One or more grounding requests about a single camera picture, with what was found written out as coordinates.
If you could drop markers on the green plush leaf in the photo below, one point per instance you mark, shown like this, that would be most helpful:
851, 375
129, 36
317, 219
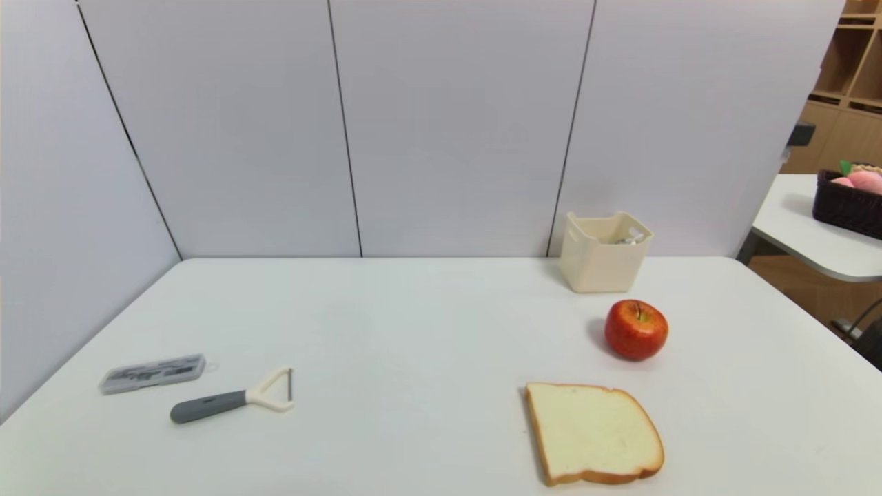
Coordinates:
845, 167

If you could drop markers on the white side table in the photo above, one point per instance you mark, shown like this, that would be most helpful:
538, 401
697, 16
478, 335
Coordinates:
799, 227

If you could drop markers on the cream plastic storage box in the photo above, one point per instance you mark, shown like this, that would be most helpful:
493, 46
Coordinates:
599, 269

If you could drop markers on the black office chair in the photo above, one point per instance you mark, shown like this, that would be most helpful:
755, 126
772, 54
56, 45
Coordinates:
869, 344

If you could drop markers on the clear chocolate pack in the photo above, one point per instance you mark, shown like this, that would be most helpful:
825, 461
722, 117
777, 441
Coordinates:
628, 238

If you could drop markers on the white bread slice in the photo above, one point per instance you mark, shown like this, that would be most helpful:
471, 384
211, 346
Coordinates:
592, 434

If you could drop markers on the pink plush peach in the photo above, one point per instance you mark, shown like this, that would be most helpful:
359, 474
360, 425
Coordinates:
867, 181

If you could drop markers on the dark wicker basket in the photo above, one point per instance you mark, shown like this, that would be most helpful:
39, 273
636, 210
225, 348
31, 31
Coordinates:
847, 207

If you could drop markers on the red apple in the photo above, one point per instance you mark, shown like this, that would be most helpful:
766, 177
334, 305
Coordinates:
635, 332

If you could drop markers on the clear plastic flat case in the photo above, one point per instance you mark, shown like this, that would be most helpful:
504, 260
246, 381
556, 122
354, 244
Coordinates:
151, 373

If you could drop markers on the wooden shelf cabinet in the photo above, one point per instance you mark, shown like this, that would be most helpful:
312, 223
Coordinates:
844, 131

